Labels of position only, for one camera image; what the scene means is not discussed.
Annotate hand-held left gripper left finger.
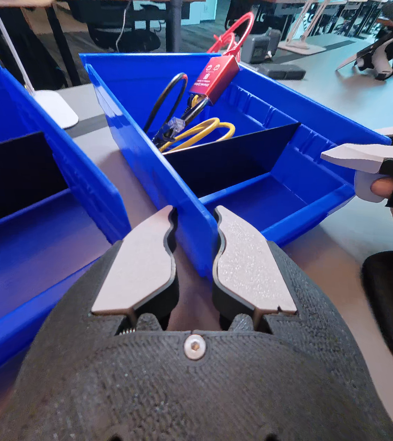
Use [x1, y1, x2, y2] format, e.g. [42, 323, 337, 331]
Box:
[90, 205, 178, 316]

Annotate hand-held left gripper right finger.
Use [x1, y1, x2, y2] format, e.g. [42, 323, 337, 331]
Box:
[212, 205, 298, 316]

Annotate blue plastic storage bin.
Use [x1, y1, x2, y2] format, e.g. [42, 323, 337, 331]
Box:
[79, 52, 393, 280]
[0, 59, 132, 386]

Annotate black ethernet cable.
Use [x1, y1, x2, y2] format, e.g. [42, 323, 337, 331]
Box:
[143, 72, 212, 147]

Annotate yellow ethernet cable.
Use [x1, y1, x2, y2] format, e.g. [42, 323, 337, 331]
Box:
[158, 94, 236, 154]

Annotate red ethernet cable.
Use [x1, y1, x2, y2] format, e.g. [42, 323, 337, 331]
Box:
[206, 11, 256, 66]

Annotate red ethernet switch box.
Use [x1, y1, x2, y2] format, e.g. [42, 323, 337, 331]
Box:
[189, 54, 241, 106]

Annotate black white handheld device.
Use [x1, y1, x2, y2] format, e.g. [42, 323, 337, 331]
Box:
[355, 36, 393, 81]

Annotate black flat pad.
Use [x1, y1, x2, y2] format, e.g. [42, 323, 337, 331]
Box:
[263, 64, 286, 80]
[284, 63, 306, 79]

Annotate black bin divider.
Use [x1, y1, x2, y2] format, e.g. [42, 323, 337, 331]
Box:
[164, 122, 301, 198]
[0, 131, 69, 229]

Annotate white document stand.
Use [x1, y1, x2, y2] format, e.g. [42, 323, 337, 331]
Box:
[279, 0, 348, 56]
[0, 0, 80, 130]

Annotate grey box device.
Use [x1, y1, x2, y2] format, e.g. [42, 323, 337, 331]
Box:
[242, 28, 282, 64]

